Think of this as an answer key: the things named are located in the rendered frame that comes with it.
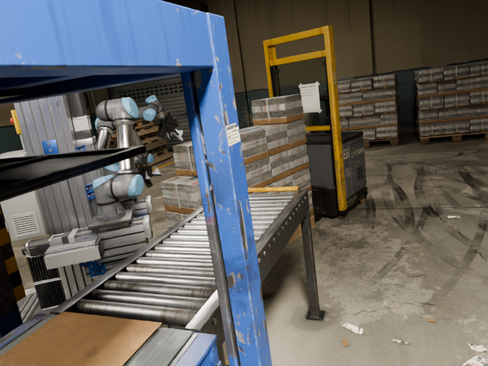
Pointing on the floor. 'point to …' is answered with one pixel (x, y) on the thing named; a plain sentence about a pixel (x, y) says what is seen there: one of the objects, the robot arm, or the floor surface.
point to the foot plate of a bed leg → (315, 316)
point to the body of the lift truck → (351, 147)
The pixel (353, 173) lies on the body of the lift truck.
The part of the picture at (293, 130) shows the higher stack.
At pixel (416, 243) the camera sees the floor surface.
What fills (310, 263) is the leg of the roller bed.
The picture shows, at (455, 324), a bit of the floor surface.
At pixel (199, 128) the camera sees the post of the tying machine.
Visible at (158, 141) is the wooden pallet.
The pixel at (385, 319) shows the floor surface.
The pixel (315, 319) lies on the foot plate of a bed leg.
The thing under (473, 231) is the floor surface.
